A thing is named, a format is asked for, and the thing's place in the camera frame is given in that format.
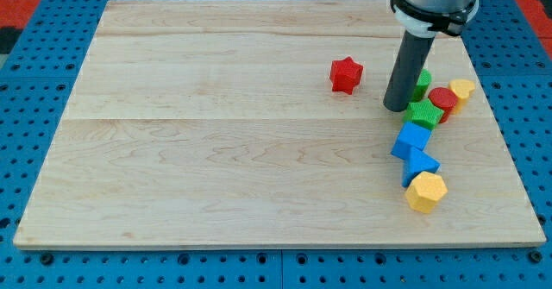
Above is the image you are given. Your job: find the blue cube block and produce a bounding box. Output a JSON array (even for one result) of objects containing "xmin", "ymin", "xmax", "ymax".
[{"xmin": 391, "ymin": 122, "xmax": 431, "ymax": 160}]

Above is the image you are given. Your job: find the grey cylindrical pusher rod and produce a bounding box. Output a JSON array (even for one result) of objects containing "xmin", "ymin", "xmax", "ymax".
[{"xmin": 383, "ymin": 31, "xmax": 435, "ymax": 112}]

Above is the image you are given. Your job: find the green cylinder block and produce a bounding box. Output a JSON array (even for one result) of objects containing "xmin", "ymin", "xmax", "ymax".
[{"xmin": 411, "ymin": 69, "xmax": 432, "ymax": 102}]

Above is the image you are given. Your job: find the wooden board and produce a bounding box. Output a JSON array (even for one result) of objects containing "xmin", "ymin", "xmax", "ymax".
[{"xmin": 13, "ymin": 0, "xmax": 546, "ymax": 250}]

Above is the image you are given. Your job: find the yellow heart block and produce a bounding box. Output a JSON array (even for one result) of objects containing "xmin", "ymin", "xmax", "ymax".
[{"xmin": 448, "ymin": 79, "xmax": 475, "ymax": 115}]

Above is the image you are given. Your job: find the red cylinder block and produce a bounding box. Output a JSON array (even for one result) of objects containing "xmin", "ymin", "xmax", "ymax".
[{"xmin": 428, "ymin": 87, "xmax": 458, "ymax": 123}]

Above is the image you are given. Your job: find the blue triangle block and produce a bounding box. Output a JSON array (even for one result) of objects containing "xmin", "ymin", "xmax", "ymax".
[{"xmin": 401, "ymin": 147, "xmax": 441, "ymax": 188}]

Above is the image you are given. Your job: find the red star block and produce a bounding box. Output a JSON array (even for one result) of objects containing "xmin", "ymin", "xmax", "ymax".
[{"xmin": 329, "ymin": 56, "xmax": 364, "ymax": 95}]

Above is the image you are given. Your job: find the yellow hexagon block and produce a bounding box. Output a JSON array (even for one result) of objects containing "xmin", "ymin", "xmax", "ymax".
[{"xmin": 405, "ymin": 171, "xmax": 448, "ymax": 214}]

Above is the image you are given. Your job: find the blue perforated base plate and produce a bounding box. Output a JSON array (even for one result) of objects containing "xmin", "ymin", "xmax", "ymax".
[{"xmin": 1, "ymin": 0, "xmax": 551, "ymax": 288}]

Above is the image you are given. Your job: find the green star block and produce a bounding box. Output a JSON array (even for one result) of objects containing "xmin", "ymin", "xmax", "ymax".
[{"xmin": 403, "ymin": 98, "xmax": 444, "ymax": 130}]

